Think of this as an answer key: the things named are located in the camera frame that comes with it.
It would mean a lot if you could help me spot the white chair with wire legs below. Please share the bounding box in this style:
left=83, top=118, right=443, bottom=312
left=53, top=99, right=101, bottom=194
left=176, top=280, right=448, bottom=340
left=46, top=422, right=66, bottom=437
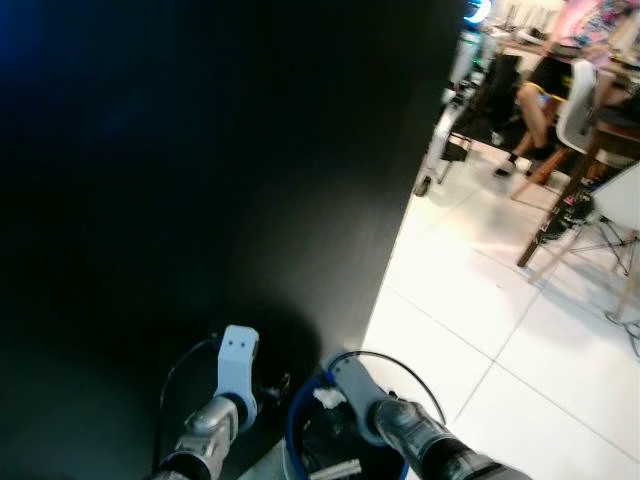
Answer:
left=535, top=165, right=640, bottom=326

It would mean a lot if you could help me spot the brown wooden table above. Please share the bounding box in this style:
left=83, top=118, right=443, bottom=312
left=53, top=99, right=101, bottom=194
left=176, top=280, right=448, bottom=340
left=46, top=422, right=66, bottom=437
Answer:
left=515, top=100, right=640, bottom=269

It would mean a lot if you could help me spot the black chair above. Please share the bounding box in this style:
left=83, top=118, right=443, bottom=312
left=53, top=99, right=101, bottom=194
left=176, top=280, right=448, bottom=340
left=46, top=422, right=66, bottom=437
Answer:
left=455, top=55, right=526, bottom=151

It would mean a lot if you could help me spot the white chair with wooden legs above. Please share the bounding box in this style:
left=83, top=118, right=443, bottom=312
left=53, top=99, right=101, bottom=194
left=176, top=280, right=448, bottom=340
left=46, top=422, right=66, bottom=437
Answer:
left=510, top=60, right=601, bottom=201

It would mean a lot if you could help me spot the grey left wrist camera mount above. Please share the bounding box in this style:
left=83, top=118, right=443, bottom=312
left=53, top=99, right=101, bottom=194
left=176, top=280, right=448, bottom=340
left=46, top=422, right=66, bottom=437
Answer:
left=215, top=325, right=261, bottom=433

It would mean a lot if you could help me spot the blue waste bin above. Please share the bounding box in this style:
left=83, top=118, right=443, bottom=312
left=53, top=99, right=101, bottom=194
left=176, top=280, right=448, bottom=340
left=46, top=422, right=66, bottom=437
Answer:
left=283, top=372, right=411, bottom=480

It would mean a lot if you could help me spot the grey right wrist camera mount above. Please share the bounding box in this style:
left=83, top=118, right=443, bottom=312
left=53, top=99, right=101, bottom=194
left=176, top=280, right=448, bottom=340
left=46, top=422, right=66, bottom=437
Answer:
left=322, top=350, right=386, bottom=431

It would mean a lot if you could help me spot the person in black shorts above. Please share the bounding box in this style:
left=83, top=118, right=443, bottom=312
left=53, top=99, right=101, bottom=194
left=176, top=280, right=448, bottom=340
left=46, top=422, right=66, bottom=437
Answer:
left=495, top=0, right=640, bottom=179

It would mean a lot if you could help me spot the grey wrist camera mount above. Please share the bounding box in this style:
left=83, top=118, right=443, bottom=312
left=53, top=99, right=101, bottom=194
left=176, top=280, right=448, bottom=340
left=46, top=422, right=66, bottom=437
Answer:
left=215, top=325, right=261, bottom=433
left=322, top=350, right=386, bottom=431

